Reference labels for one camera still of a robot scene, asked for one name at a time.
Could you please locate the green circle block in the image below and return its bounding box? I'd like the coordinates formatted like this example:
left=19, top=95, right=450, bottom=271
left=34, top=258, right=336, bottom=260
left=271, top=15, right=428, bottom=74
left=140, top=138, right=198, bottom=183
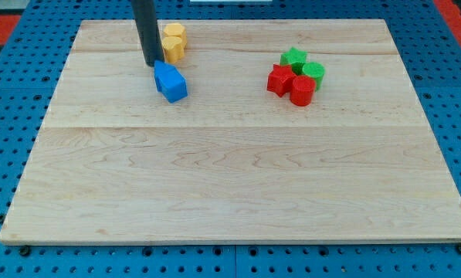
left=302, top=62, right=326, bottom=90

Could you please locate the yellow heart block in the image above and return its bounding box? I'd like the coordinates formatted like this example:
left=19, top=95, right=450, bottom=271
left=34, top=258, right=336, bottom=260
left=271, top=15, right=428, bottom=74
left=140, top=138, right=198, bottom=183
left=161, top=36, right=185, bottom=64

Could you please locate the red star block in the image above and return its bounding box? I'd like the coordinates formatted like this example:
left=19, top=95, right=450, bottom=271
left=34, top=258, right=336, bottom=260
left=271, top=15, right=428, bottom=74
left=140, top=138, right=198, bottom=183
left=266, top=64, right=297, bottom=97

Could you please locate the blue pentagon block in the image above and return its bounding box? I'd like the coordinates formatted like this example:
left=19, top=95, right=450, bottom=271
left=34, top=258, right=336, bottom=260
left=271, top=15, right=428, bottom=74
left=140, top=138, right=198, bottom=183
left=154, top=60, right=176, bottom=93

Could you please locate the light wooden board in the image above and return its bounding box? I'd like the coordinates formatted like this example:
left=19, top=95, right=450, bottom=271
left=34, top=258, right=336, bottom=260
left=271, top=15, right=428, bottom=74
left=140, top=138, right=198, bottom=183
left=0, top=19, right=461, bottom=246

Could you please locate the red circle block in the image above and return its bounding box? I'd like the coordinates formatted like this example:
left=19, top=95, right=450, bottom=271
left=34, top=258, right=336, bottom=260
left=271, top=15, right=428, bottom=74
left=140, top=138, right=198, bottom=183
left=290, top=75, right=317, bottom=107

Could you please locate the yellow hexagon block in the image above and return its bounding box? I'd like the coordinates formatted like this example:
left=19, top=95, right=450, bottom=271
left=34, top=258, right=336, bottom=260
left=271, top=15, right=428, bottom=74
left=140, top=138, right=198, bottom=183
left=163, top=22, right=187, bottom=48

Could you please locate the blue cube block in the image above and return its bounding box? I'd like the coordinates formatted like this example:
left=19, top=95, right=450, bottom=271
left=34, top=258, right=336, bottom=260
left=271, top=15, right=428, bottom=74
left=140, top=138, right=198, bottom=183
left=158, top=71, right=188, bottom=103

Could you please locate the green star block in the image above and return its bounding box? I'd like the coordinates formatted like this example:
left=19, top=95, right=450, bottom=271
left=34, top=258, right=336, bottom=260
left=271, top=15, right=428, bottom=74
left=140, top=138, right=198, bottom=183
left=280, top=47, right=307, bottom=75

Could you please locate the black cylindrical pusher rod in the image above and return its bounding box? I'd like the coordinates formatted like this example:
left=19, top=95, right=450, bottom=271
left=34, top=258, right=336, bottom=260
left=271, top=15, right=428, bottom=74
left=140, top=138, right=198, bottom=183
left=131, top=0, right=164, bottom=67

